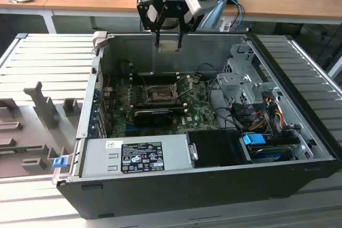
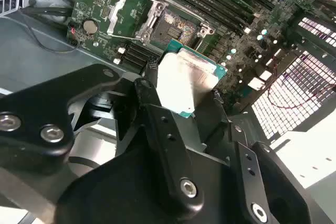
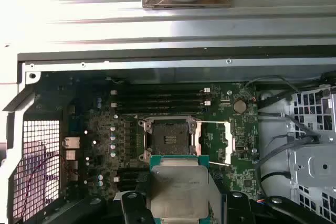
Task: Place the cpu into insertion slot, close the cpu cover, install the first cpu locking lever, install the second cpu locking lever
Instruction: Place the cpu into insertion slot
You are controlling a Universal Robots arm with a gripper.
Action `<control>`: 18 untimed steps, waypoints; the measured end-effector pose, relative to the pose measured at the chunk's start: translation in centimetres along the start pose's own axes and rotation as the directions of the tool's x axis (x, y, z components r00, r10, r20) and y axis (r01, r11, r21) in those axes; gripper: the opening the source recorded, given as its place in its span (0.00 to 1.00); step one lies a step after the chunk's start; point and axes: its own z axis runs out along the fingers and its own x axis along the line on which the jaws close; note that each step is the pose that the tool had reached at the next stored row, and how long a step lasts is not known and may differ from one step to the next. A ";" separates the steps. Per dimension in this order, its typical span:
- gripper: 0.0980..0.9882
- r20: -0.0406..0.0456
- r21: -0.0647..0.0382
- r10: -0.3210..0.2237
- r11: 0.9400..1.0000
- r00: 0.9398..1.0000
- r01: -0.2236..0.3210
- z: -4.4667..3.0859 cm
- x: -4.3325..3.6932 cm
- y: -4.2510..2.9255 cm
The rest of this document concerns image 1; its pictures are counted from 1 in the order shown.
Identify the grey power supply with label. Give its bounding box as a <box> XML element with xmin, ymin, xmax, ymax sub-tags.
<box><xmin>79</xmin><ymin>134</ymin><xmax>193</xmax><ymax>178</ymax></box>

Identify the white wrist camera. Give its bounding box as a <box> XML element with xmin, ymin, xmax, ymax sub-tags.
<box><xmin>183</xmin><ymin>0</ymin><xmax>217</xmax><ymax>15</ymax></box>

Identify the black plastic fan shroud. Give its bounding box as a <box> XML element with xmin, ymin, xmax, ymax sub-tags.
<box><xmin>186</xmin><ymin>129</ymin><xmax>253</xmax><ymax>169</ymax></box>

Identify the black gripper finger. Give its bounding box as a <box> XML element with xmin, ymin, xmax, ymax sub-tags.
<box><xmin>136</xmin><ymin>0</ymin><xmax>167</xmax><ymax>49</ymax></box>
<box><xmin>177</xmin><ymin>5</ymin><xmax>203</xmax><ymax>49</ymax></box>

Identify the white case latch handle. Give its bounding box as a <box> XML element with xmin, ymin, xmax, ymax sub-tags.
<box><xmin>92</xmin><ymin>31</ymin><xmax>108</xmax><ymax>50</ymax></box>

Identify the small silver CPU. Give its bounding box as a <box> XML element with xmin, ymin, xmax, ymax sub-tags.
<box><xmin>157</xmin><ymin>40</ymin><xmax>180</xmax><ymax>53</ymax></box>

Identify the hard disk with blue label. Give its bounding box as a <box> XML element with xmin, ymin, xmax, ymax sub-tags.
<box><xmin>247</xmin><ymin>144</ymin><xmax>295</xmax><ymax>163</ymax></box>

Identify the black open PC case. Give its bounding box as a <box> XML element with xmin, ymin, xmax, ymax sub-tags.
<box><xmin>52</xmin><ymin>30</ymin><xmax>342</xmax><ymax>221</ymax></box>

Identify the black graphics card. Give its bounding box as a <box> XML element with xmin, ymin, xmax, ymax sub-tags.
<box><xmin>133</xmin><ymin>108</ymin><xmax>174</xmax><ymax>128</ymax></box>

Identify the green RAM stick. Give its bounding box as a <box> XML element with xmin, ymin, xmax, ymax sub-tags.
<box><xmin>0</xmin><ymin>145</ymin><xmax>43</xmax><ymax>154</ymax></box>

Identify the CPU socket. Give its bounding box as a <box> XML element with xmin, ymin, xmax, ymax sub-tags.
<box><xmin>143</xmin><ymin>83</ymin><xmax>179</xmax><ymax>105</ymax></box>

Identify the blue cable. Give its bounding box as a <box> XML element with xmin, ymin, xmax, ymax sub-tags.
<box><xmin>227</xmin><ymin>0</ymin><xmax>245</xmax><ymax>30</ymax></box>

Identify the blue disk carrier tab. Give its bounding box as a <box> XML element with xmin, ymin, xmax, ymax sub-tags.
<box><xmin>242</xmin><ymin>133</ymin><xmax>266</xmax><ymax>148</ymax></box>

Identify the metal CPU socket cover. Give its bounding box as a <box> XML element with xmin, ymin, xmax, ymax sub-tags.
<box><xmin>170</xmin><ymin>74</ymin><xmax>195</xmax><ymax>98</ymax></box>

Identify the grey metal drive cage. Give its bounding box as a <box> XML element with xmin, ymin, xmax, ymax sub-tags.
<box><xmin>216</xmin><ymin>42</ymin><xmax>284</xmax><ymax>111</ymax></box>

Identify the green motherboard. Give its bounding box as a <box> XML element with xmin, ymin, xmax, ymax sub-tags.
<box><xmin>100</xmin><ymin>74</ymin><xmax>222</xmax><ymax>138</ymax></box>

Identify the black wire bundle with plugs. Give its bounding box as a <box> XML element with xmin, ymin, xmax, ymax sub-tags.
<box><xmin>230</xmin><ymin>103</ymin><xmax>258</xmax><ymax>130</ymax></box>

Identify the blue case latch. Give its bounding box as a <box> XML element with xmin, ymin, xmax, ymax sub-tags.
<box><xmin>52</xmin><ymin>158</ymin><xmax>67</xmax><ymax>169</ymax></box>

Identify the yellow and red wire bundle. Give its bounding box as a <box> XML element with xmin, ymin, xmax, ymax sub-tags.
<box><xmin>251</xmin><ymin>97</ymin><xmax>284</xmax><ymax>132</ymax></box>

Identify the black RAM slot bank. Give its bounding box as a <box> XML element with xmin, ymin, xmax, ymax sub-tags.
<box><xmin>138</xmin><ymin>72</ymin><xmax>180</xmax><ymax>86</ymax></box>
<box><xmin>132</xmin><ymin>100</ymin><xmax>188</xmax><ymax>114</ymax></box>

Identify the grey parts rack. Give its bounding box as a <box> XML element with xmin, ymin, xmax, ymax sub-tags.
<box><xmin>0</xmin><ymin>81</ymin><xmax>83</xmax><ymax>178</ymax></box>

